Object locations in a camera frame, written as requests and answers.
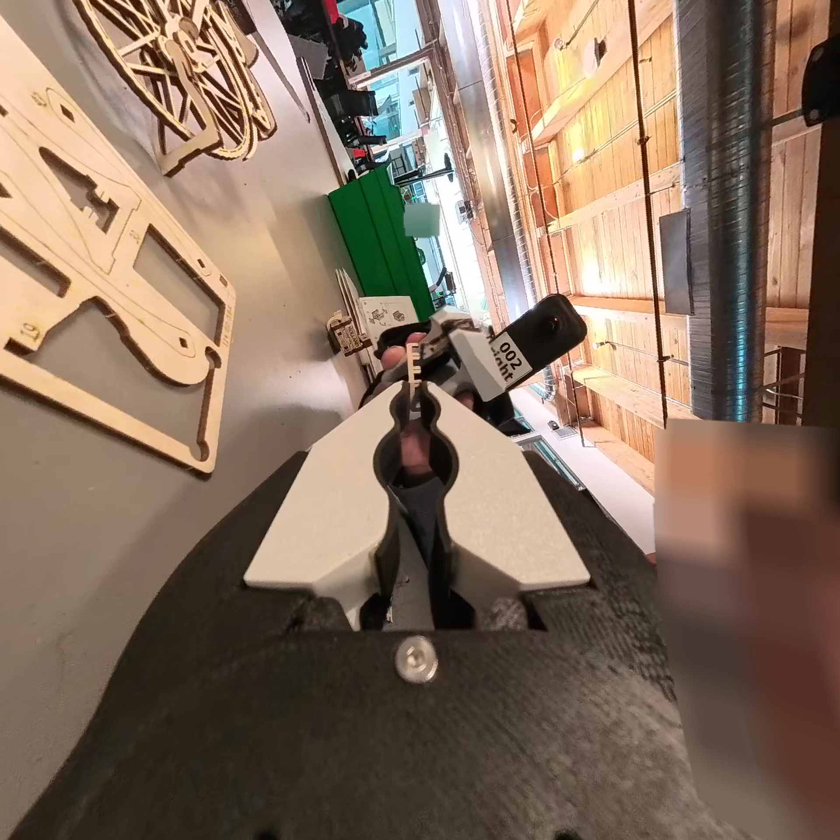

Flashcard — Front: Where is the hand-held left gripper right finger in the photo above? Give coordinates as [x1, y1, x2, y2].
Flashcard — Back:
[420, 381, 592, 632]

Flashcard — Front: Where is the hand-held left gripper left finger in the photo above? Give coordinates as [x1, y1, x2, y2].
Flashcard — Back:
[243, 383, 413, 632]

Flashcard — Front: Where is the small toothed wooden piece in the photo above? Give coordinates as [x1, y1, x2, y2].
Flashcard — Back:
[403, 331, 425, 422]

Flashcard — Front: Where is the small wooden crate model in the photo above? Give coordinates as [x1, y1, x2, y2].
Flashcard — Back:
[325, 311, 372, 359]

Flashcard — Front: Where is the wooden cut-out parts sheet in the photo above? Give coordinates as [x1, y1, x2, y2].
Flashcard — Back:
[0, 84, 238, 477]

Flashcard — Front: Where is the wooden bicycle model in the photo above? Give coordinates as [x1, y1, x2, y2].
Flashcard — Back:
[71, 0, 278, 179]

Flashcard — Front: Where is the person's right hand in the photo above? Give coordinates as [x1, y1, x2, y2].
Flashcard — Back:
[374, 344, 421, 396]

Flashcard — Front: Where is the white instruction paper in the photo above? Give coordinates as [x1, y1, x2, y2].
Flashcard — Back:
[360, 294, 418, 343]

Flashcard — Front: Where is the green plastic bin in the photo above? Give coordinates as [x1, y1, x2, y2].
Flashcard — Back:
[327, 163, 429, 330]

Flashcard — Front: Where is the metal ventilation duct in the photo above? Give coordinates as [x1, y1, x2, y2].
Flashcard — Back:
[675, 0, 790, 422]

